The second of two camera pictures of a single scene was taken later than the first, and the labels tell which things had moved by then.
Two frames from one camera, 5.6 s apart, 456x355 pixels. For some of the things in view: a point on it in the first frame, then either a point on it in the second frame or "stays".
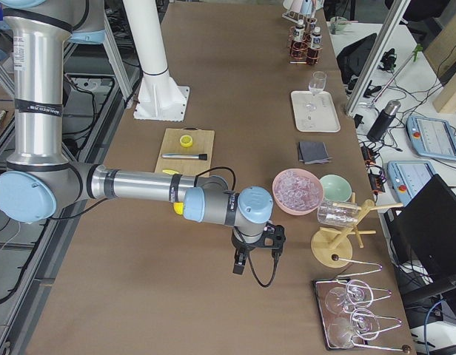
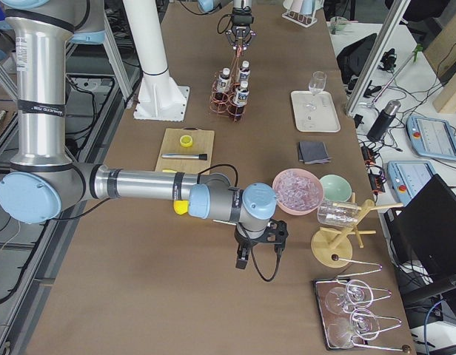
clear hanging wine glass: [357, 293] stays
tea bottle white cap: [299, 32] -> [223, 80]
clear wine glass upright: [316, 85] stays
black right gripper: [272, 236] stays
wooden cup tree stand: [332, 248] stays
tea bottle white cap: [317, 38] -> [245, 71]
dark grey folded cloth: [313, 153] stays
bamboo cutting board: [188, 151] stays
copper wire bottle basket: [306, 43] -> [221, 103]
